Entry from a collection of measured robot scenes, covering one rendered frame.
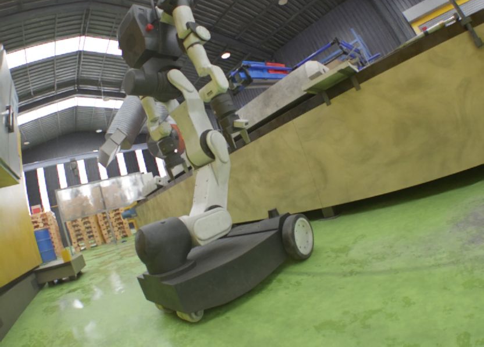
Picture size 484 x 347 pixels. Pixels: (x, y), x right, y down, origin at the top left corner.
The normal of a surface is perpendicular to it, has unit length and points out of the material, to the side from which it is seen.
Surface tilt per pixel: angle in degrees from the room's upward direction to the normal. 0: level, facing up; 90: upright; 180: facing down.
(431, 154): 90
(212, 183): 90
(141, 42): 105
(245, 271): 90
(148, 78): 113
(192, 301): 90
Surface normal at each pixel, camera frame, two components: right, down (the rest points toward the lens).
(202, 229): 0.73, -0.30
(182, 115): -0.54, 0.29
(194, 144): -0.63, 0.06
